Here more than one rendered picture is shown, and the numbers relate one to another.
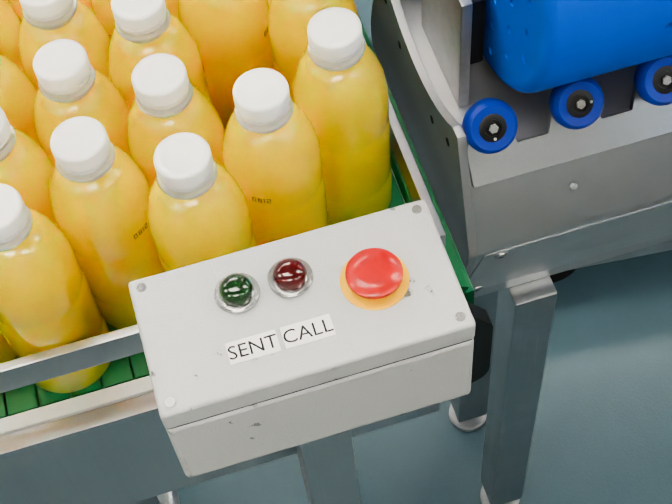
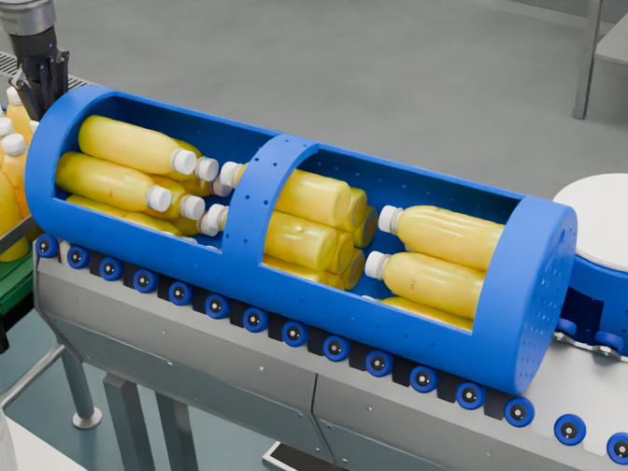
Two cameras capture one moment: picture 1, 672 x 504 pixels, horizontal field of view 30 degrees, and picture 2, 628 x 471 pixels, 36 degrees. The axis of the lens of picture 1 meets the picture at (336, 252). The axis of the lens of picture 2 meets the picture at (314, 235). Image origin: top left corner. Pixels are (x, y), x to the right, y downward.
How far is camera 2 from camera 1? 146 cm
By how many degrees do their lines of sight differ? 34
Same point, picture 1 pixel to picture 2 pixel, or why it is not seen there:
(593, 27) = (38, 203)
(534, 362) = (125, 435)
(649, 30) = (62, 220)
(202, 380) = not seen: outside the picture
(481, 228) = (41, 294)
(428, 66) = not seen: hidden behind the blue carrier
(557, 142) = (71, 272)
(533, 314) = (112, 393)
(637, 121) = (102, 284)
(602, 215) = (87, 324)
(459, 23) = not seen: hidden behind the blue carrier
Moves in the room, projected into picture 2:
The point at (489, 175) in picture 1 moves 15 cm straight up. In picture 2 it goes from (43, 268) to (25, 203)
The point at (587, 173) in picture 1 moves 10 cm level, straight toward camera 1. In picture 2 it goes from (82, 297) to (29, 317)
